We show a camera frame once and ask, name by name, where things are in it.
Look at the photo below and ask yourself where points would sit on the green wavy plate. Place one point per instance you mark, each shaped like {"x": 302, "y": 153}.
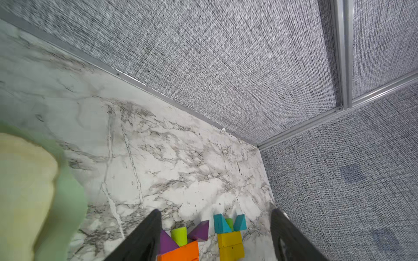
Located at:
{"x": 69, "y": 205}

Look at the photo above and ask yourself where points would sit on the toy bread slice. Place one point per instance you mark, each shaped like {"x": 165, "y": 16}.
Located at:
{"x": 28, "y": 172}

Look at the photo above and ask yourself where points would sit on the yellow block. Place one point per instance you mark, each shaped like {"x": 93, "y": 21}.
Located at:
{"x": 232, "y": 253}
{"x": 226, "y": 240}

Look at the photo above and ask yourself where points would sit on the lime green cylinder block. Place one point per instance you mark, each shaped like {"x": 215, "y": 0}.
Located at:
{"x": 179, "y": 235}

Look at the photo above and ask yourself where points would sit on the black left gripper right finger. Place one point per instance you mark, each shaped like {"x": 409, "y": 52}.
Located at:
{"x": 289, "y": 243}

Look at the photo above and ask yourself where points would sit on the purple triangle block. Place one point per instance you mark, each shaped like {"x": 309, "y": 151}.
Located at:
{"x": 200, "y": 232}
{"x": 167, "y": 244}

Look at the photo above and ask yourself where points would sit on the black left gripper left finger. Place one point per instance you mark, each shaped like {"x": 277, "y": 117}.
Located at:
{"x": 143, "y": 244}

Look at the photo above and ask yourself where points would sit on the teal triangle block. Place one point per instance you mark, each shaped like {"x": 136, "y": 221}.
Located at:
{"x": 220, "y": 224}
{"x": 240, "y": 223}

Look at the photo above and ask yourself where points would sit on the orange block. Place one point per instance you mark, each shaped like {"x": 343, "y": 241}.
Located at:
{"x": 189, "y": 252}

